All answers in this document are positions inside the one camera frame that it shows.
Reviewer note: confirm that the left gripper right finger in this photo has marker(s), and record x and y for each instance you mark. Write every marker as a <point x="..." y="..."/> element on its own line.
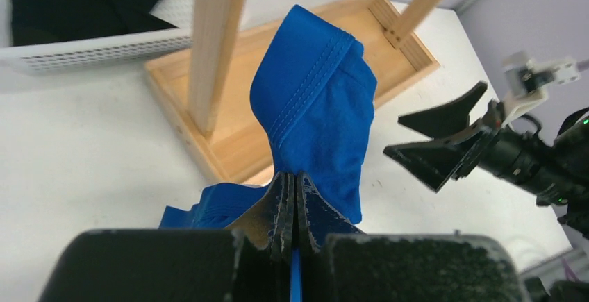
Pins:
<point x="317" y="217"/>

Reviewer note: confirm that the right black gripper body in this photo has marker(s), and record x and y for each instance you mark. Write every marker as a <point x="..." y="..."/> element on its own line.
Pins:
<point x="555" y="175"/>

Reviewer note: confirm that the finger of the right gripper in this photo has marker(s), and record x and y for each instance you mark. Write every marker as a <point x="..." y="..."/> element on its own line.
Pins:
<point x="446" y="119"/>
<point x="440" y="159"/>

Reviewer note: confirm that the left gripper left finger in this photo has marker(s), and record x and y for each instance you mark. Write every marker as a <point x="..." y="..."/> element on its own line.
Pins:
<point x="268" y="224"/>

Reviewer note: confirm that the blue boxer underwear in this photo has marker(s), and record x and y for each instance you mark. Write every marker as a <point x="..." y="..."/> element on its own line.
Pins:
<point x="328" y="141"/>

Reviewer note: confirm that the wooden hanger stand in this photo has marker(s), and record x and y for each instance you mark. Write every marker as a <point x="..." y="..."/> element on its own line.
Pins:
<point x="232" y="89"/>

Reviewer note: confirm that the white perforated plastic basket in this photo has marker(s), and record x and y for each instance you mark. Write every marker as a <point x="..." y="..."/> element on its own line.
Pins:
<point x="66" y="56"/>

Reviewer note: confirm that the black garment in basket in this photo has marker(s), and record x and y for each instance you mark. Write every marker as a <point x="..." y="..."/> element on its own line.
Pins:
<point x="52" y="21"/>

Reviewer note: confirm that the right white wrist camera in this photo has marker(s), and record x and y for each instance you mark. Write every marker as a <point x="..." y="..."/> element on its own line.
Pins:
<point x="528" y="81"/>

